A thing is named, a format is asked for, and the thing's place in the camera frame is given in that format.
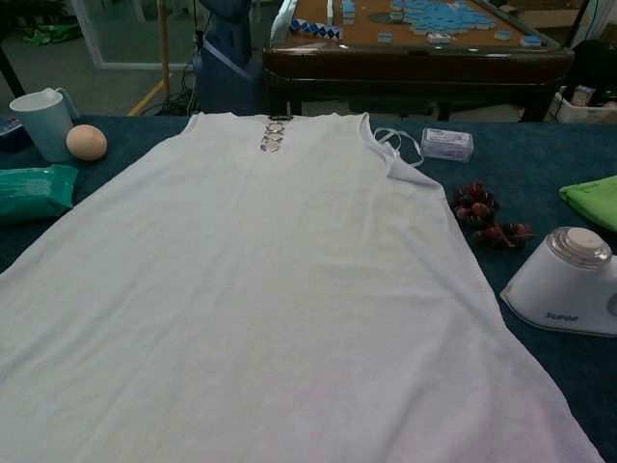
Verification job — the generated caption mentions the white sleeveless blouse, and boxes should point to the white sleeveless blouse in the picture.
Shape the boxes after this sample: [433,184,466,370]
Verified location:
[0,111,604,463]

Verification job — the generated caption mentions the light blue plastic cup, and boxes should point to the light blue plastic cup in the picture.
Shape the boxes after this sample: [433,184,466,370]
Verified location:
[9,87,82,164]

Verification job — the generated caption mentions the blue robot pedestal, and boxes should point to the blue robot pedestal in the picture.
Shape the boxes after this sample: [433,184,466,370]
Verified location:
[192,0,265,116]

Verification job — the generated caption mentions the wooden pole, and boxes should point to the wooden pole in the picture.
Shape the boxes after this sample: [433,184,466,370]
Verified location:
[157,0,173,97]

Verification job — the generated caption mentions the white handheld garment steamer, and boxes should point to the white handheld garment steamer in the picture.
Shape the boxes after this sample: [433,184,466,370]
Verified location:
[499,226,617,338]

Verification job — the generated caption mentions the white storage box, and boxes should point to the white storage box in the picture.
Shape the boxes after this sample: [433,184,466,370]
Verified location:
[549,85,617,124]

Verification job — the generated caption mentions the green bag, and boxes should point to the green bag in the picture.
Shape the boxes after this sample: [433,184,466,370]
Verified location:
[18,21,83,45]

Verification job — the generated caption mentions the dark blue table cover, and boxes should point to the dark blue table cover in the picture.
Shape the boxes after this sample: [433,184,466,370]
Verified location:
[0,113,617,463]

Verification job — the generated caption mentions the beige egg-shaped ball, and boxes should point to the beige egg-shaped ball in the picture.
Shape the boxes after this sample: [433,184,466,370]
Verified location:
[66,123,108,160]

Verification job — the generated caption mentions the white framed glass partition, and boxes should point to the white framed glass partition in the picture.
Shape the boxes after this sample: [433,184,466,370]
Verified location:
[70,0,199,68]

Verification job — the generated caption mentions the green microfibre cloth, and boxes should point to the green microfibre cloth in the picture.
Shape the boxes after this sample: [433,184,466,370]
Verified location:
[558,175,617,233]

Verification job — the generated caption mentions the tangled floor cables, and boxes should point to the tangled floor cables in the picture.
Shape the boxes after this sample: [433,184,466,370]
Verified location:
[153,62,200,117]

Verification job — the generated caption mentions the clear purple plastic box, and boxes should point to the clear purple plastic box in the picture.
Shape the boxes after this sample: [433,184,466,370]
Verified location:
[420,127,474,164]

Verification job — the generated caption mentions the blue white snake puzzle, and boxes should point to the blue white snake puzzle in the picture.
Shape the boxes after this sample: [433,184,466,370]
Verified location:
[287,17,341,41]

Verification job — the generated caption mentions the brown mahjong table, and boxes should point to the brown mahjong table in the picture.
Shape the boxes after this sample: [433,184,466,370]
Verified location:
[262,0,576,123]

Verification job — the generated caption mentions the green wet wipes pack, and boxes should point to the green wet wipes pack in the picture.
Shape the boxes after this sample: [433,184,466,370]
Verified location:
[0,164,80,228]

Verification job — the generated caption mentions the blue mahjong tile pile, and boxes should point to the blue mahjong tile pile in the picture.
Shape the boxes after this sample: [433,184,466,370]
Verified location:
[403,0,491,35]

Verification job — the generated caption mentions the dark blue tissue pack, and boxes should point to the dark blue tissue pack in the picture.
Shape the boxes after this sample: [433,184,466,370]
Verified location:
[0,115,30,154]

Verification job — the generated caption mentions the dark red grape bunch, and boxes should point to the dark red grape bunch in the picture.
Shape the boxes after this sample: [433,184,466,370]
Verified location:
[451,180,534,251]

